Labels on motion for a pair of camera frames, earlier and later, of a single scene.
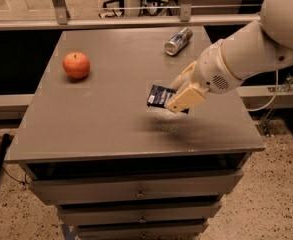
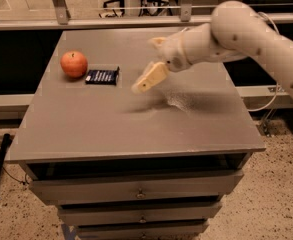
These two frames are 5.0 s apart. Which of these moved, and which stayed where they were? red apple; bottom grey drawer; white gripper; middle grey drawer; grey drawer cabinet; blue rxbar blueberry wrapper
Moved: white gripper; blue rxbar blueberry wrapper
Stayed: bottom grey drawer; grey drawer cabinet; middle grey drawer; red apple
